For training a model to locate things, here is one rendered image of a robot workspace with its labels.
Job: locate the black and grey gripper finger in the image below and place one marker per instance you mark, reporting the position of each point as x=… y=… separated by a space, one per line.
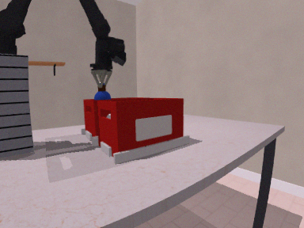
x=103 y=72
x=109 y=73

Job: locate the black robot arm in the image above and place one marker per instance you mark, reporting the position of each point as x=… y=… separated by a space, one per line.
x=11 y=26

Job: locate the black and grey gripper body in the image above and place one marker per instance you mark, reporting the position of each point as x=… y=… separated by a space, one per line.
x=97 y=65

